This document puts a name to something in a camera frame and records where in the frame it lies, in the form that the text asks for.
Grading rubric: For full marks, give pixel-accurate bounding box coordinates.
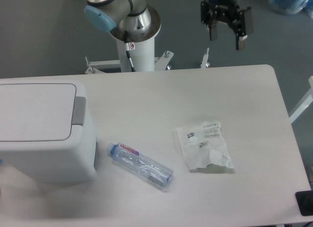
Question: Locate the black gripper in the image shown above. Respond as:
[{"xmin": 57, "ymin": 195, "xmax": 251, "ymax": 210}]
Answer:
[{"xmin": 200, "ymin": 0, "xmax": 253, "ymax": 50}]

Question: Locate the white trash can lid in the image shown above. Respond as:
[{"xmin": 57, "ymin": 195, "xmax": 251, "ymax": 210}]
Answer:
[{"xmin": 0, "ymin": 84, "xmax": 76, "ymax": 142}]

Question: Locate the white plastic trash can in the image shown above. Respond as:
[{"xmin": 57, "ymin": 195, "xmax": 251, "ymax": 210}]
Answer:
[{"xmin": 0, "ymin": 79, "xmax": 97, "ymax": 182}]

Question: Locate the blue plastic bag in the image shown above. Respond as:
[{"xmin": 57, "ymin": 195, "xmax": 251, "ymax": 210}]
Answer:
[{"xmin": 268, "ymin": 0, "xmax": 309, "ymax": 15}]

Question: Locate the white crumpled plastic bag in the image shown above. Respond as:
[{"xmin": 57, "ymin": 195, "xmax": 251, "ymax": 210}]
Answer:
[{"xmin": 177, "ymin": 120, "xmax": 234, "ymax": 171}]

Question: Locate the clear plastic water bottle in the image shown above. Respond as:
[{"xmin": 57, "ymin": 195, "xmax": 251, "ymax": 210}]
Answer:
[{"xmin": 107, "ymin": 142, "xmax": 174, "ymax": 188}]

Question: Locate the grey lid push button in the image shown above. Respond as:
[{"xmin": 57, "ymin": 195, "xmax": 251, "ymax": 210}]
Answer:
[{"xmin": 71, "ymin": 96, "xmax": 86, "ymax": 126}]

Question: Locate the black device at table edge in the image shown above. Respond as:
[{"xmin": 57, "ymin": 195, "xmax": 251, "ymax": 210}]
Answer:
[{"xmin": 295, "ymin": 190, "xmax": 313, "ymax": 216}]

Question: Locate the white metal base frame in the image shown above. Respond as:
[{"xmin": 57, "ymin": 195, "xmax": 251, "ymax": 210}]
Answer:
[{"xmin": 84, "ymin": 48, "xmax": 211, "ymax": 75}]

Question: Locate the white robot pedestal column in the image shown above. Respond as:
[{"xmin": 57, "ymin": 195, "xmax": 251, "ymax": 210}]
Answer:
[{"xmin": 115, "ymin": 38, "xmax": 155, "ymax": 72}]

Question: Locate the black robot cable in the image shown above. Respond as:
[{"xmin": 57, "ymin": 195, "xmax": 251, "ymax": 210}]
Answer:
[{"xmin": 123, "ymin": 30, "xmax": 136, "ymax": 72}]

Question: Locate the white metal frame right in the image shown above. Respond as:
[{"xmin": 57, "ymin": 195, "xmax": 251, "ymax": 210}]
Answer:
[{"xmin": 289, "ymin": 76, "xmax": 313, "ymax": 123}]

